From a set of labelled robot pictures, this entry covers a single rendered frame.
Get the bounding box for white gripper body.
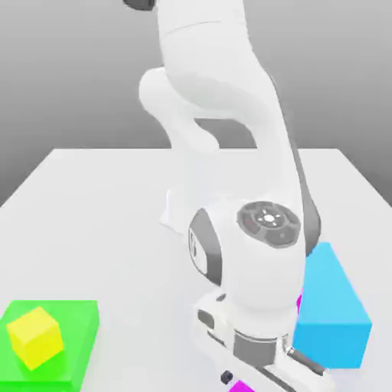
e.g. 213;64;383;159
209;335;338;392

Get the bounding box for small yellow cube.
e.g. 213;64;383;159
6;306;64;372

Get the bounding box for large blue box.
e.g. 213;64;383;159
292;241;374;370

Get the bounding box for large green box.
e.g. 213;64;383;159
0;299;100;392

